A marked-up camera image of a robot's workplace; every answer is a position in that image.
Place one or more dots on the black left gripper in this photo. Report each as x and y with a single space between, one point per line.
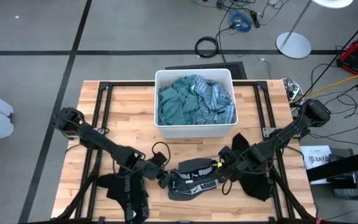
149 169

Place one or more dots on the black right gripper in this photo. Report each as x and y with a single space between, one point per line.
239 166

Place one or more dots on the grey Puma underwear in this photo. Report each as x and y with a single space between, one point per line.
194 186

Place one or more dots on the green floral-print shirt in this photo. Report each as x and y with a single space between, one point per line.
172 105

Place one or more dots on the blue striped shirt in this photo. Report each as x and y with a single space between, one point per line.
216 99

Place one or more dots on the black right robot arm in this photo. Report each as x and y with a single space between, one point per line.
291 130

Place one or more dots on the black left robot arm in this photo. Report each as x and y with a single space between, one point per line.
104 143

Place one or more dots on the yellow gripper knob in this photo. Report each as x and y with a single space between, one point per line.
219 165

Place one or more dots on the plain black garment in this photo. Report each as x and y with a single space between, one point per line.
256 189

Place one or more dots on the black Puma underwear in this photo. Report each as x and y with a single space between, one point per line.
126 199

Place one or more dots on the white plastic laundry bin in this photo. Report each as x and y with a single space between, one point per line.
194 132

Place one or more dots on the white paper box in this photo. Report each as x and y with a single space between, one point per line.
314 161

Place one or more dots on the black mesh floor mat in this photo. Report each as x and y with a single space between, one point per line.
238 73

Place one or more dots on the white power strip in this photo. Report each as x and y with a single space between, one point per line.
294 91

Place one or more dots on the black metal beam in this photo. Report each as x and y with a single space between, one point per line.
346 163

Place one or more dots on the white floor lamp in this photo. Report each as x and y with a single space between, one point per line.
293 45

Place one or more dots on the black power strip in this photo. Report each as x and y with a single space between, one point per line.
255 19

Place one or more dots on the thin black pole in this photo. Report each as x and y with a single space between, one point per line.
340 51

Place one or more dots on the red tool case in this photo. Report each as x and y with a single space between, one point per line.
357 54

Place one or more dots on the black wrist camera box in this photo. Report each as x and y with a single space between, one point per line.
160 158

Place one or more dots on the black table frame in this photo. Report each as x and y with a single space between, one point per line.
129 83

